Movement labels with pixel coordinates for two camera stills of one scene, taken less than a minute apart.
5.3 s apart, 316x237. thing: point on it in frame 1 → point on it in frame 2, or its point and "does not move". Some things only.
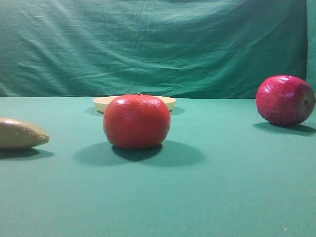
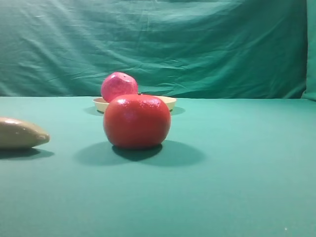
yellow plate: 101,102 does not move
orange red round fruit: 138,122 does not move
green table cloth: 222,171 does not move
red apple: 285,100 → 117,84
